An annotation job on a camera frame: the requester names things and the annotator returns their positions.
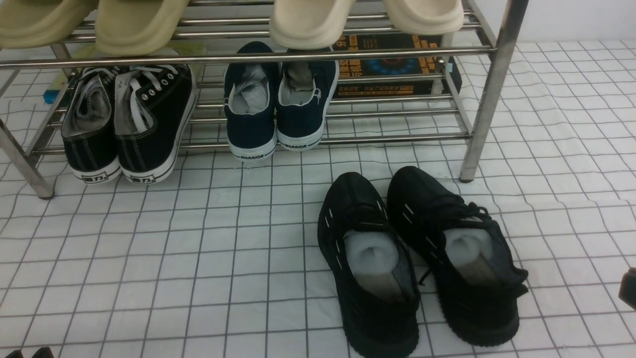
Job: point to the black printed cardboard box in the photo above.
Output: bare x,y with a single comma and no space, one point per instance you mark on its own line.
392,67

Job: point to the navy canvas sneaker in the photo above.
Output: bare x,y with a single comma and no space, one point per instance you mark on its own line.
304,94
250,92

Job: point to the right cream foam slipper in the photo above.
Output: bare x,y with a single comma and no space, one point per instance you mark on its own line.
425,17

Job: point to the black canvas sneaker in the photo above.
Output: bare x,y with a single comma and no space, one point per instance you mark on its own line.
88,127
152,105

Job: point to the black knit sneaker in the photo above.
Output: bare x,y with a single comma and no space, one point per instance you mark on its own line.
373,271
477,282

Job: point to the beige foam slipper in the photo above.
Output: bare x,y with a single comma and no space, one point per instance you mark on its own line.
37,23
136,27

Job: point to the right black canvas sneaker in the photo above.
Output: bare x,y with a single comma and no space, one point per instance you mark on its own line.
152,105

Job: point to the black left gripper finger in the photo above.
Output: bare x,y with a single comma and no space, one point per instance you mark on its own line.
44,352
15,354

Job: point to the left navy canvas sneaker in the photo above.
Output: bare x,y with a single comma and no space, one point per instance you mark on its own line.
250,92

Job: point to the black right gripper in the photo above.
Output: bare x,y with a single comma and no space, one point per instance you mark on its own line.
627,290

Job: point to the white checkered floor cloth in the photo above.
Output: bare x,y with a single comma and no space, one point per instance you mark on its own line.
221,260

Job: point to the cream foam slipper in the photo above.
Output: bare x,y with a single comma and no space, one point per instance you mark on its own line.
308,24
425,17

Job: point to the silver metal shoe rack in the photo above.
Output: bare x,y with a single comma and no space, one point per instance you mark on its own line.
499,49

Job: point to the right navy canvas sneaker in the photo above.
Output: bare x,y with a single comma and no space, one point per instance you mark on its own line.
304,94

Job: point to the left black canvas sneaker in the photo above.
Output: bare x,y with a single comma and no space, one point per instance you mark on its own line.
88,127

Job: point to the left beige foam slipper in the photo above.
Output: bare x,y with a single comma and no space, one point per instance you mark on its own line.
37,23

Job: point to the blue small block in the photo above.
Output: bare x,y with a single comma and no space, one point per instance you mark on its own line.
50,95

